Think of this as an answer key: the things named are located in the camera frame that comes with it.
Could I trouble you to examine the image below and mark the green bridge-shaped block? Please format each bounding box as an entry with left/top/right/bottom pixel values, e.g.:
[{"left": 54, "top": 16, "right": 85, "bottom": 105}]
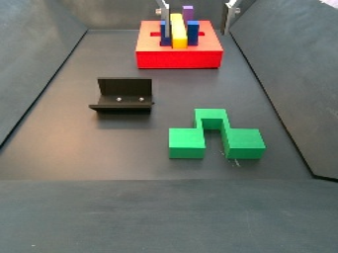
[{"left": 168, "top": 109, "right": 265, "bottom": 159}]

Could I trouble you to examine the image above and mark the black angle fixture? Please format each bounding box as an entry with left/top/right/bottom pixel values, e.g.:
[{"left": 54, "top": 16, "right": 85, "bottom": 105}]
[{"left": 88, "top": 77, "right": 154, "bottom": 112}]

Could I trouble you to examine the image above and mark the yellow long block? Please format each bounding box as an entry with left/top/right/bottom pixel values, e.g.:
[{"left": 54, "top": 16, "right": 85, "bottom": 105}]
[{"left": 169, "top": 13, "right": 186, "bottom": 48}]

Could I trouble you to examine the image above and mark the red base board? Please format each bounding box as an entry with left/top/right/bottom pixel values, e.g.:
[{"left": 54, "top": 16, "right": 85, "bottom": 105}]
[{"left": 134, "top": 21, "right": 222, "bottom": 69}]

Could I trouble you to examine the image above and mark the blue block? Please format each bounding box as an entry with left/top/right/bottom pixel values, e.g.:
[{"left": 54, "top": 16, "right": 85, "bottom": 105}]
[
  {"left": 186, "top": 20, "right": 198, "bottom": 45},
  {"left": 160, "top": 20, "right": 170, "bottom": 46}
]

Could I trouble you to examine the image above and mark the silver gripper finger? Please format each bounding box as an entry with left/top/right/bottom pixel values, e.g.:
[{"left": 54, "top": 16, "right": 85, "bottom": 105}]
[
  {"left": 224, "top": 0, "right": 240, "bottom": 33},
  {"left": 156, "top": 0, "right": 169, "bottom": 38}
]

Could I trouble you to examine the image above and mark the purple block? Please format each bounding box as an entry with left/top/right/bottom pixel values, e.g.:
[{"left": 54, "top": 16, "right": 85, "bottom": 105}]
[{"left": 181, "top": 5, "right": 193, "bottom": 22}]

